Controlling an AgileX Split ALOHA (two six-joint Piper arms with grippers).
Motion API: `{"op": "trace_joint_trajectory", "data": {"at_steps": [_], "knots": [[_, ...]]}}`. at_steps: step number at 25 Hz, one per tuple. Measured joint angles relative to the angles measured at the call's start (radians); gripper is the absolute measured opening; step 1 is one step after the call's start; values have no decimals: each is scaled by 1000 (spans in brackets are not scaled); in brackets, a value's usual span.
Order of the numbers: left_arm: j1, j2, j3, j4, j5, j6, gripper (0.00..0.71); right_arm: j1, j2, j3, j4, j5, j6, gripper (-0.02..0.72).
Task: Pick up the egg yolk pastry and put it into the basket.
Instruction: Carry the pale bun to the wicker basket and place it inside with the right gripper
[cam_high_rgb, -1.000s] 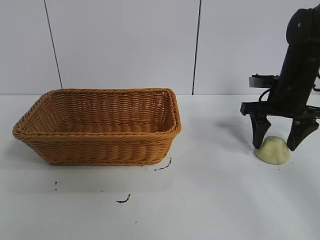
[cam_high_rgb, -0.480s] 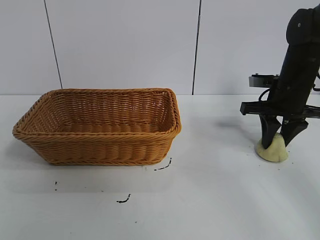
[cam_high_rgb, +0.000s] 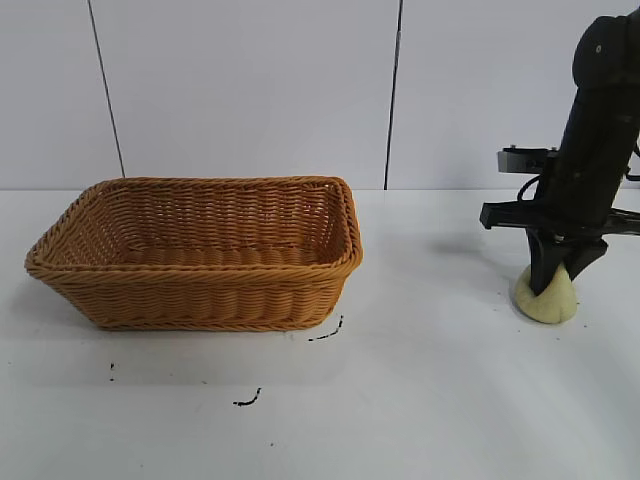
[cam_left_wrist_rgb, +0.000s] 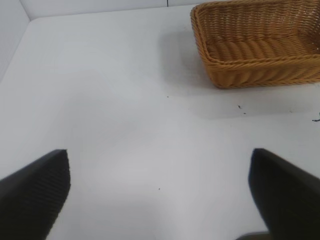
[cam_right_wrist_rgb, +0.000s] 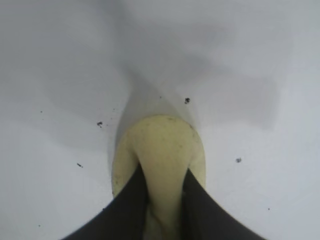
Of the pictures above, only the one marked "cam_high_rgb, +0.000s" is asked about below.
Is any brown woven wicker basket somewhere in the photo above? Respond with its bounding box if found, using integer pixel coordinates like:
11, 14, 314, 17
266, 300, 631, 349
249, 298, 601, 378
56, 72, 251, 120
25, 174, 366, 333

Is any black camera cable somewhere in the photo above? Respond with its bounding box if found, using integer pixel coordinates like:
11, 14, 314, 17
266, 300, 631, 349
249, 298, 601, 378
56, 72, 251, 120
516, 175, 543, 203

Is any pale yellow egg yolk pastry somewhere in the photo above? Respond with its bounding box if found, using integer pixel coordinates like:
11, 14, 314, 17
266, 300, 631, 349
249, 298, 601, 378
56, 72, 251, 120
512, 265, 578, 323

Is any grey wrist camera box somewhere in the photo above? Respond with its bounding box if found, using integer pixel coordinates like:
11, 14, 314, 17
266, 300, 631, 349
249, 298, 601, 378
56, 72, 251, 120
495, 145, 562, 176

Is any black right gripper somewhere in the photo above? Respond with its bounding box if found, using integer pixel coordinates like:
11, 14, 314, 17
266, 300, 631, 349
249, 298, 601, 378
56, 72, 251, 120
479, 147, 640, 297

